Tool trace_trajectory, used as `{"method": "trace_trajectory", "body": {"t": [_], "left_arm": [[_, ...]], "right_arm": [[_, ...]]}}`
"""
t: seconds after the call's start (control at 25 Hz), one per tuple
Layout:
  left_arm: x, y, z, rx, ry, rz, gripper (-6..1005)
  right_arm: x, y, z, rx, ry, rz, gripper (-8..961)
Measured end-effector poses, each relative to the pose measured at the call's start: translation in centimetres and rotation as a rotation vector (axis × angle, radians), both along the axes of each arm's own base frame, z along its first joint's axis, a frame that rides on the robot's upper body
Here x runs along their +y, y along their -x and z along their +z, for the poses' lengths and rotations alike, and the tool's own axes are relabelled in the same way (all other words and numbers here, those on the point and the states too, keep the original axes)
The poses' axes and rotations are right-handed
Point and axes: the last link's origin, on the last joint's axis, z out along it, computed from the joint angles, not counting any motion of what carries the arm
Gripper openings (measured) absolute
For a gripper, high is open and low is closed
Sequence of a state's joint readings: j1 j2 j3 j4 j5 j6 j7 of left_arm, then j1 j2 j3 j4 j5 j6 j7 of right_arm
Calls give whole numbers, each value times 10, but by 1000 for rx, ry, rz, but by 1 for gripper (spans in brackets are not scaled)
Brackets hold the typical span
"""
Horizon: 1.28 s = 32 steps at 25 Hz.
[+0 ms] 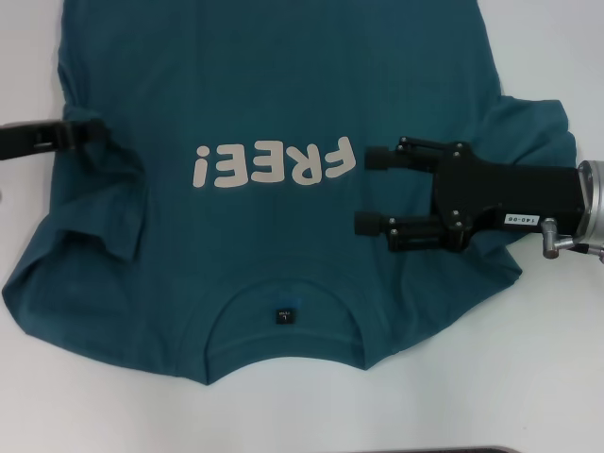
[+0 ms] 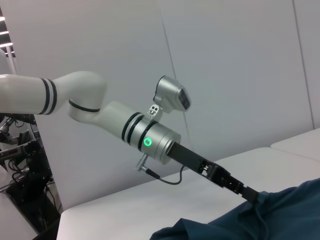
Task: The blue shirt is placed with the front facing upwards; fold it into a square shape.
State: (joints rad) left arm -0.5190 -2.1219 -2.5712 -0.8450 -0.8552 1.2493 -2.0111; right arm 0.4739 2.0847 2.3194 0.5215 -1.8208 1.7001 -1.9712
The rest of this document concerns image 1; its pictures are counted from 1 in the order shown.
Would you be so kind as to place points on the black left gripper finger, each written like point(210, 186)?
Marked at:
point(89, 131)

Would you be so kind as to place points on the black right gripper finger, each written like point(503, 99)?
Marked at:
point(378, 159)
point(369, 224)

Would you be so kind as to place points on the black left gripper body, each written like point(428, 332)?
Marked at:
point(16, 140)

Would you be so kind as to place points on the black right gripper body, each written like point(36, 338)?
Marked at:
point(514, 193)

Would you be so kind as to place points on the teal blue printed t-shirt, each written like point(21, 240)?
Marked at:
point(264, 85)

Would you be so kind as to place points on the silver metal elbow connector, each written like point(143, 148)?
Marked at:
point(549, 238)

